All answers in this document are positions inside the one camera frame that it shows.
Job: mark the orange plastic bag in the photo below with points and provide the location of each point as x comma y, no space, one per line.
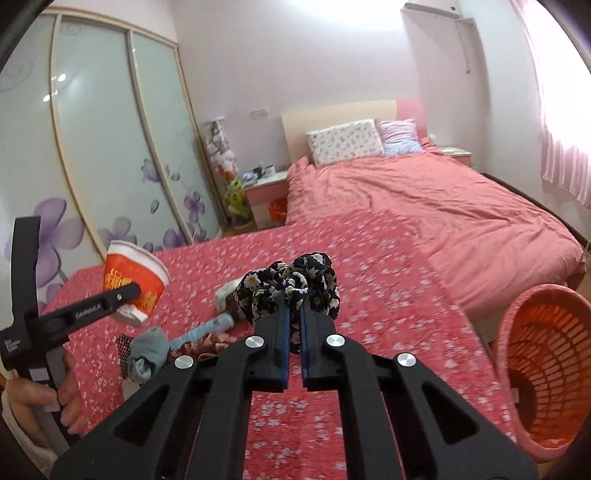
278,208

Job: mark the pink striped pillow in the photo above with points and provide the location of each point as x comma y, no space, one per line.
399,136

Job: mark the white floral pillow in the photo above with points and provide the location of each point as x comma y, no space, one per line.
344,141

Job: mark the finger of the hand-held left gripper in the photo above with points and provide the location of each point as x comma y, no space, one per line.
92,307

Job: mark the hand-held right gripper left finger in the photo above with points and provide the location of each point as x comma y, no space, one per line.
286,346

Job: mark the black floral cloth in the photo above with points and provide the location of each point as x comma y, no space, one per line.
309,272

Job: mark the yellow green plush toy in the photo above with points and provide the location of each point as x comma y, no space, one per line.
236,196

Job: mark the pink white nightstand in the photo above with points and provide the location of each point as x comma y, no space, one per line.
263,198

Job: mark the white standing air conditioner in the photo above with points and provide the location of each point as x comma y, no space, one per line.
438,55

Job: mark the dark wooden bed frame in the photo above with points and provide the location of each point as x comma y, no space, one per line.
531,203

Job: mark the red white paper cup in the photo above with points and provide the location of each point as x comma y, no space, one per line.
138,267

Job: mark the floral glass sliding wardrobe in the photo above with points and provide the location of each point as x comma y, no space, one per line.
92,138

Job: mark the red floral blanket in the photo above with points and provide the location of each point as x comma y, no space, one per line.
369,277

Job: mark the person's left hand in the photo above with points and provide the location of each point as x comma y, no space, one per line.
74,392

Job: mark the beige pink headboard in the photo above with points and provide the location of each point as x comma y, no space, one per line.
332,113

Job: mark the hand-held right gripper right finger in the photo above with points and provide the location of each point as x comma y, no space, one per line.
305,350

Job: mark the artificial flower bouquet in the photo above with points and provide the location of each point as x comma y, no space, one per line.
219,147

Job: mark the bed with pink duvet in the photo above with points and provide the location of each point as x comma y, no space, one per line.
438,207

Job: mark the black mesh cloth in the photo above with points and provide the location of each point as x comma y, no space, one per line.
122,350

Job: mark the person's left forearm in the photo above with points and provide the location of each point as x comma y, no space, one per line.
18,429

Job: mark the small white bedside table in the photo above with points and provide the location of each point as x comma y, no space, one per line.
457,154

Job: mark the pink curtain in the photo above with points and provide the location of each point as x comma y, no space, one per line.
563,152

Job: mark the grey blue sock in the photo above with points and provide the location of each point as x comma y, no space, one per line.
150,350

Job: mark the orange plastic basket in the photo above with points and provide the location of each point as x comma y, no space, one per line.
545,350

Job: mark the white sock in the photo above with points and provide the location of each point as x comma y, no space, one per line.
227,293

